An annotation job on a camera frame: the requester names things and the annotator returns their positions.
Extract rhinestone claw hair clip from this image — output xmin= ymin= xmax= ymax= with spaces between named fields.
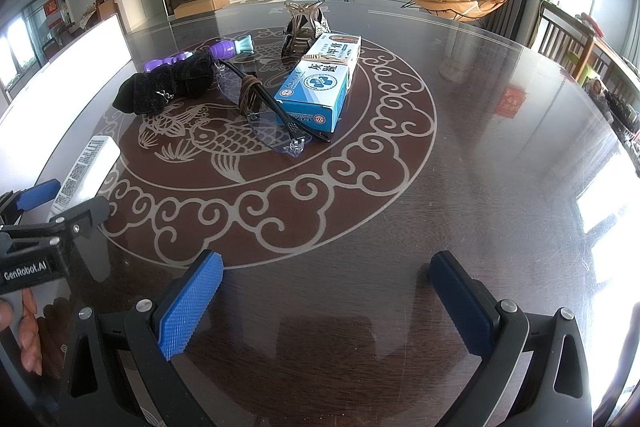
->
xmin=281 ymin=0 xmax=332 ymax=58

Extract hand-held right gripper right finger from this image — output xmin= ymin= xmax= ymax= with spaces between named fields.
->
xmin=430 ymin=251 xmax=601 ymax=427

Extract dark patterned glass desktop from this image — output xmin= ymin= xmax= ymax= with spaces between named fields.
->
xmin=0 ymin=0 xmax=640 ymax=427

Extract cardboard box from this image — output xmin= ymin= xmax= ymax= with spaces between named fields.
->
xmin=173 ymin=0 xmax=231 ymax=20

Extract blue and white carton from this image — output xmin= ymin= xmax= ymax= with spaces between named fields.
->
xmin=273 ymin=33 xmax=363 ymax=134

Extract red window poster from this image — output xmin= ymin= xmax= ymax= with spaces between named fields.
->
xmin=43 ymin=0 xmax=67 ymax=28

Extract wooden side table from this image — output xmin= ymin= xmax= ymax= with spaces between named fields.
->
xmin=94 ymin=0 xmax=120 ymax=22

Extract brown hair tie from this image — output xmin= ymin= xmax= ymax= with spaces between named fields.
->
xmin=238 ymin=75 xmax=265 ymax=116

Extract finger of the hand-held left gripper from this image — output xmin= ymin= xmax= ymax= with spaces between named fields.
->
xmin=47 ymin=195 xmax=111 ymax=240
xmin=0 ymin=179 xmax=62 ymax=226

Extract purple and teal toy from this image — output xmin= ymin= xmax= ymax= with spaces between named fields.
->
xmin=143 ymin=33 xmax=258 ymax=74

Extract wooden slatted chair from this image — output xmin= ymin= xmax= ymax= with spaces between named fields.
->
xmin=529 ymin=1 xmax=617 ymax=84

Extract person's left hand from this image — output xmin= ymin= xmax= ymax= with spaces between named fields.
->
xmin=0 ymin=291 xmax=44 ymax=377

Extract white storage box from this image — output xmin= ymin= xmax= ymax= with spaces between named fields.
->
xmin=0 ymin=14 xmax=133 ymax=148

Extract clear lens glasses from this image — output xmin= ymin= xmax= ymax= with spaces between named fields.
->
xmin=216 ymin=58 xmax=335 ymax=158

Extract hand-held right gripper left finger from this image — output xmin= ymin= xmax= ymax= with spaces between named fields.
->
xmin=55 ymin=251 xmax=225 ymax=427

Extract white tube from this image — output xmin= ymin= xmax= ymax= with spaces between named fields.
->
xmin=49 ymin=135 xmax=122 ymax=222

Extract black velvet hair bow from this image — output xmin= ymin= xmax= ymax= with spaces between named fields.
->
xmin=112 ymin=50 xmax=217 ymax=114

